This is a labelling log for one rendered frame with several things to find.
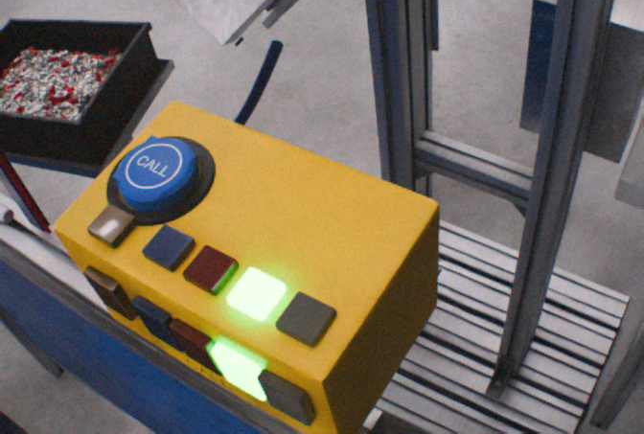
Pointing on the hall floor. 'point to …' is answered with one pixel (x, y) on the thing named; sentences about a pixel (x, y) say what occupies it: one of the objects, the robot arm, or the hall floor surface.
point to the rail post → (31, 347)
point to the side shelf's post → (621, 384)
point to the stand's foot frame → (591, 311)
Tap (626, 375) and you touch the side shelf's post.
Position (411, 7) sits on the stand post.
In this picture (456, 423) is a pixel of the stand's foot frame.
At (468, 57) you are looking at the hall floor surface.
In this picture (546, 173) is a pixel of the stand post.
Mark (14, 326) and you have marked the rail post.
